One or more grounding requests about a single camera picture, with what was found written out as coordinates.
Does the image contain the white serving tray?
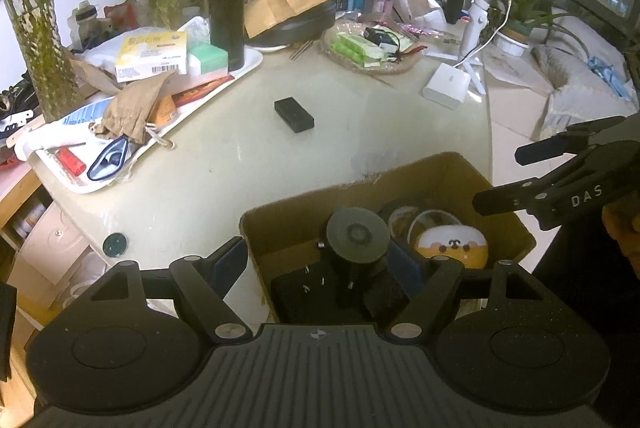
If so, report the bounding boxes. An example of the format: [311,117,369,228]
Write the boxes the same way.
[14,16,262,194]

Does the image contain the yellow white box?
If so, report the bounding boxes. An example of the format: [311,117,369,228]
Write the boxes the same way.
[115,31,188,83]

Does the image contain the black thermos bottle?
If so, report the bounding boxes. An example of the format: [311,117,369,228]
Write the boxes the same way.
[208,0,245,71]

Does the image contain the black suction cup mount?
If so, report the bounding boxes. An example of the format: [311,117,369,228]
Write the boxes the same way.
[323,207,392,309]

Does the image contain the white power bank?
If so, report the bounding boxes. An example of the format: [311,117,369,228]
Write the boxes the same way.
[422,64,471,110]

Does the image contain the yellow dog earbud case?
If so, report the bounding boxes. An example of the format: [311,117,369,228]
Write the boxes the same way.
[413,225,489,270]

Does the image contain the tan drawstring pouch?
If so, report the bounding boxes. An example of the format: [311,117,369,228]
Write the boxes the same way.
[91,71,175,145]

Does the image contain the black power adapter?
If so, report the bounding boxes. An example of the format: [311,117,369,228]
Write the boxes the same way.
[270,249,369,325]

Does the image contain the open cardboard box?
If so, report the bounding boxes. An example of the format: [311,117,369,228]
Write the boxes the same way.
[240,153,536,319]

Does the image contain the glass snack dish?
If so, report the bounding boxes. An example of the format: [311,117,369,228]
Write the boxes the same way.
[320,19,427,76]

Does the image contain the person's right hand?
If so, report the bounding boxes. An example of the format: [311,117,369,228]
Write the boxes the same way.
[602,201,640,274]

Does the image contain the black zip case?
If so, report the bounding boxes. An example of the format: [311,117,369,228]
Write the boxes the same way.
[246,0,337,47]

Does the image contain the white phone gimbal tripod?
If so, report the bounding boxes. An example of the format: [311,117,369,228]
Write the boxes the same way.
[447,0,514,96]

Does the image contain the small black rectangular box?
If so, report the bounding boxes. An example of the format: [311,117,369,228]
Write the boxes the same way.
[273,97,314,133]

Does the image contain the brown paper envelope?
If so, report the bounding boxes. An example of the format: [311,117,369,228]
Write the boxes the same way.
[244,0,329,39]

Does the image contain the glass vase with stems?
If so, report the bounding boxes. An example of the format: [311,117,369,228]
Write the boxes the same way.
[3,0,84,122]

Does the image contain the green tissue pack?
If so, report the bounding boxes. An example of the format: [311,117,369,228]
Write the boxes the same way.
[188,43,229,76]

